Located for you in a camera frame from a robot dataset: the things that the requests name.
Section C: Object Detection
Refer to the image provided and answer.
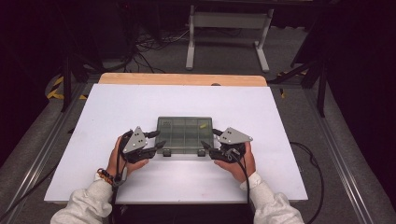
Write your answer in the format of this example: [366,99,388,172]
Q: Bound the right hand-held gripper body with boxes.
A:
[208,127,254,164]

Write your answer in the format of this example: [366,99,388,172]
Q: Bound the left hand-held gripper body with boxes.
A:
[119,125,158,165]

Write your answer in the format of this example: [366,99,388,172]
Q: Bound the clear grey compartment box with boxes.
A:
[154,116,219,158]

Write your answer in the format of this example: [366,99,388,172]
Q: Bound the person's left hand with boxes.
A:
[106,135,150,179]

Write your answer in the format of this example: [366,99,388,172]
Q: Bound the person's right hand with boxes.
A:
[214,141,257,184]

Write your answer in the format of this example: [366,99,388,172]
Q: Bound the white board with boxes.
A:
[44,83,309,205]

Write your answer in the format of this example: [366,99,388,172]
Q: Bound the person's dark clothing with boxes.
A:
[111,203,255,224]

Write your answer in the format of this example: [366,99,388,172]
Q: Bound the black metal stand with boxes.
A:
[267,59,328,119]
[60,46,108,113]

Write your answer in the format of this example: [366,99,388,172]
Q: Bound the yellow black floor tape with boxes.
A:
[46,76,88,101]

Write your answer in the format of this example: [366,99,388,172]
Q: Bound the white metal stand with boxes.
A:
[185,4,275,74]

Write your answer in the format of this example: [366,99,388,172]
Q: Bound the left hand-held gripper cable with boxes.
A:
[110,130,134,224]

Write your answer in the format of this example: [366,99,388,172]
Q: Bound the hand-held gripper cable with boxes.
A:
[228,148,251,206]
[110,130,134,224]

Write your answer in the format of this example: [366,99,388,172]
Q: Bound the beaded bracelet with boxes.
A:
[96,167,116,185]

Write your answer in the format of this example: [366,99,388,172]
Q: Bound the right hand-held gripper cable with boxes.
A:
[228,148,251,206]

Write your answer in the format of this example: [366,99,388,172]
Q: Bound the bundle of black floor cables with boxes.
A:
[102,27,191,74]

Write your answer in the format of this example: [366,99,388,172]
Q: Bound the metal floor rail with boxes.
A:
[300,87,379,224]
[0,82,92,224]

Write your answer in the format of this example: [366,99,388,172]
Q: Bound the black cable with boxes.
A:
[289,141,325,224]
[0,164,60,220]

